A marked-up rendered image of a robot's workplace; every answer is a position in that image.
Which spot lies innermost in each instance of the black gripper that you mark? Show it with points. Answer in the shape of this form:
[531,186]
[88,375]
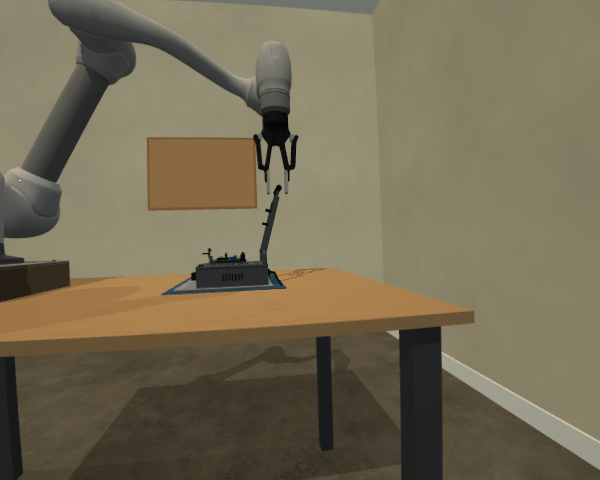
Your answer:
[275,131]

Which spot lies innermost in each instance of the green circuit board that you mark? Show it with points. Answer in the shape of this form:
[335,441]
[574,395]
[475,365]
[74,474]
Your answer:
[220,258]

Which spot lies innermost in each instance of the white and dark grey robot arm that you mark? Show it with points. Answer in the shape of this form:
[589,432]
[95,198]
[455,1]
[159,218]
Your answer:
[30,198]

